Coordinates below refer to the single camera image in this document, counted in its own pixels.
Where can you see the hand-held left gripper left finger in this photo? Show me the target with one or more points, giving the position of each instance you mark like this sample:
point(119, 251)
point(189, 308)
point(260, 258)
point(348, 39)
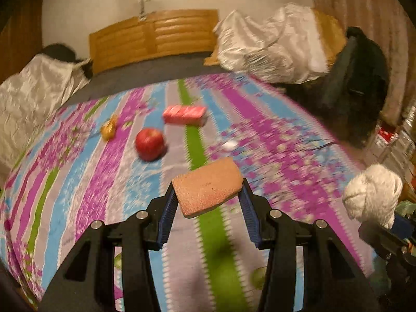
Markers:
point(167, 221)

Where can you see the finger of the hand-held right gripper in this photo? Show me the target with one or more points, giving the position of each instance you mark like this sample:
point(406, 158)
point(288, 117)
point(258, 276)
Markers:
point(402, 229)

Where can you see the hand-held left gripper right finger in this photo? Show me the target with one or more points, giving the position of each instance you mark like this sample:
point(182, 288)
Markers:
point(252, 221)

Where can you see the white cloth ball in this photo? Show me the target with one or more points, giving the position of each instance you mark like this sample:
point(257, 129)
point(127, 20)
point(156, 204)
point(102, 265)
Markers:
point(373, 191)

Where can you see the brown sponge with yellow base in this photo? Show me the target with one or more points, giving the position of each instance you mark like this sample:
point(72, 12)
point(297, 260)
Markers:
point(208, 185)

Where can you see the green plastic bag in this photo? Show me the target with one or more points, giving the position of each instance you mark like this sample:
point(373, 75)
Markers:
point(406, 208)

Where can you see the red apple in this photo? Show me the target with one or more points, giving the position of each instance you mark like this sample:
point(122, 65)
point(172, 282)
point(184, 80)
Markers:
point(150, 143)

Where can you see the stack of cardboard boxes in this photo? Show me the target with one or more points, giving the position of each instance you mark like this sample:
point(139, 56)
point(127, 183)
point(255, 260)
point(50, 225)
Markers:
point(396, 143)

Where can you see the floral striped bed sheet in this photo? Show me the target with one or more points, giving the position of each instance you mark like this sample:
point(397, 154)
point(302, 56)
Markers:
point(97, 169)

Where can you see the pink box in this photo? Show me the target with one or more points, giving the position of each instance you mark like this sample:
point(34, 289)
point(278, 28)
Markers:
point(185, 115)

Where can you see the golden toy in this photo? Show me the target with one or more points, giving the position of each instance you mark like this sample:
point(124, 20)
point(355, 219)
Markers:
point(109, 128)

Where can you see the grey mattress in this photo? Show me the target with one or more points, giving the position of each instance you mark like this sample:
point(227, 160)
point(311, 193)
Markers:
point(146, 71)

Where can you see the dark jacket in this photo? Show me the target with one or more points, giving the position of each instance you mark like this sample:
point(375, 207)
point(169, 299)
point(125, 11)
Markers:
point(357, 81)

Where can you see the white satin cloth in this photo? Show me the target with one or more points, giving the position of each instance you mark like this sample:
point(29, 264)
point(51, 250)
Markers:
point(269, 45)
point(32, 97)

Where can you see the wooden headboard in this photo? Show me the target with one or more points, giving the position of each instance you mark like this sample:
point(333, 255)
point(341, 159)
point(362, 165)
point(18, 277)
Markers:
point(152, 39)

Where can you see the black clothing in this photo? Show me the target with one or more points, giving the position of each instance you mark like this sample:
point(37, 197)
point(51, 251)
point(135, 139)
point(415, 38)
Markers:
point(60, 52)

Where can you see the yellow-brown cover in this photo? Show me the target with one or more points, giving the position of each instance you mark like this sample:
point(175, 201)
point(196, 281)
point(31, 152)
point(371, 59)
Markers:
point(330, 35)

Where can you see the pink curtain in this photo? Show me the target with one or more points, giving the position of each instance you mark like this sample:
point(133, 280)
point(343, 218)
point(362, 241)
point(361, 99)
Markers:
point(373, 6)

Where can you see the wooden wardrobe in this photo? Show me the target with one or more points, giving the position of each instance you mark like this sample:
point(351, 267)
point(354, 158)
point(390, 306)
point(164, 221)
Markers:
point(19, 32)

